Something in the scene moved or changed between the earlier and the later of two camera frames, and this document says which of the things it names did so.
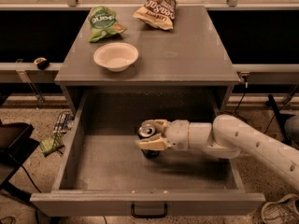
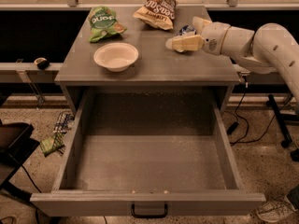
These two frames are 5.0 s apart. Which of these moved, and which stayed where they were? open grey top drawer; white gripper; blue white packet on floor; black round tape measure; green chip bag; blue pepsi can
Moved: blue pepsi can; white gripper
Stayed: black round tape measure; green chip bag; open grey top drawer; blue white packet on floor
